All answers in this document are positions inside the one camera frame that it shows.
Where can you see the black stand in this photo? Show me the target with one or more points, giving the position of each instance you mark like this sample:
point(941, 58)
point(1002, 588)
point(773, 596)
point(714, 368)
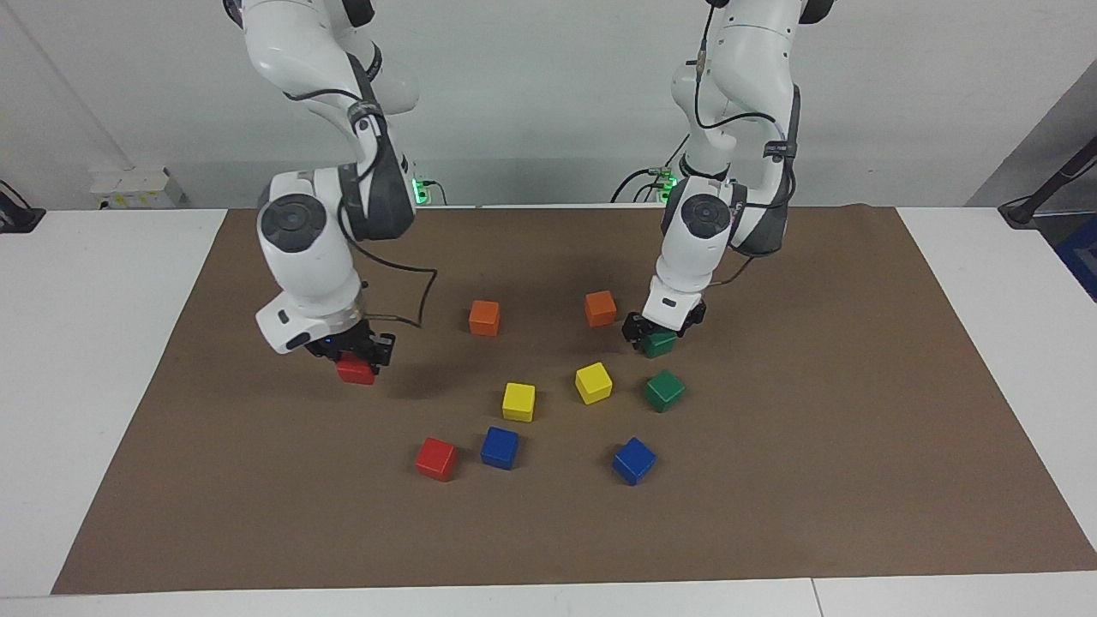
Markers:
point(1041, 193)
point(15, 214)

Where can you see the orange block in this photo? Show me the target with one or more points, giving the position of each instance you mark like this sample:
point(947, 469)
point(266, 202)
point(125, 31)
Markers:
point(600, 308)
point(484, 318)

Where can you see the yellow block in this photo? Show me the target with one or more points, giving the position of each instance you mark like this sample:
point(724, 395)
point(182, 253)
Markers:
point(593, 383)
point(518, 402)

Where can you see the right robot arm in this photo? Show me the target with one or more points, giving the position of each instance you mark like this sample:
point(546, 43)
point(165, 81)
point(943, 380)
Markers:
point(310, 257)

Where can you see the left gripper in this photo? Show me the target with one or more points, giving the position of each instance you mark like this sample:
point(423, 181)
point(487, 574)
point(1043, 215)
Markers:
point(695, 315)

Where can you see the white power strip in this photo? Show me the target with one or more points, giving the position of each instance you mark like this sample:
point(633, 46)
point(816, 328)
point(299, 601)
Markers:
point(137, 188)

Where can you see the red block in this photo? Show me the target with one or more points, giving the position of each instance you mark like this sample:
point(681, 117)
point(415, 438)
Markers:
point(356, 371)
point(436, 459)

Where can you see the green block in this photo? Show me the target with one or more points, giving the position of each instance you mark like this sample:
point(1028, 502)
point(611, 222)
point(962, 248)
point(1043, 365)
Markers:
point(664, 391)
point(660, 344)

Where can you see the blue block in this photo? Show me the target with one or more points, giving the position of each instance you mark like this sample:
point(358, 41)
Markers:
point(634, 461)
point(500, 448)

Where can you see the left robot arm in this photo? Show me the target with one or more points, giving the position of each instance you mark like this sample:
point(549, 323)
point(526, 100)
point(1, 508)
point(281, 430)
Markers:
point(696, 248)

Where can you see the blue box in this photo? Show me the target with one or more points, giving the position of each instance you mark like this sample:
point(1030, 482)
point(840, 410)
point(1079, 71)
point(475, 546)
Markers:
point(1078, 250)

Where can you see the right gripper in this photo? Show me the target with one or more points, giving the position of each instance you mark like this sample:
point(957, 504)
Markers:
point(343, 345)

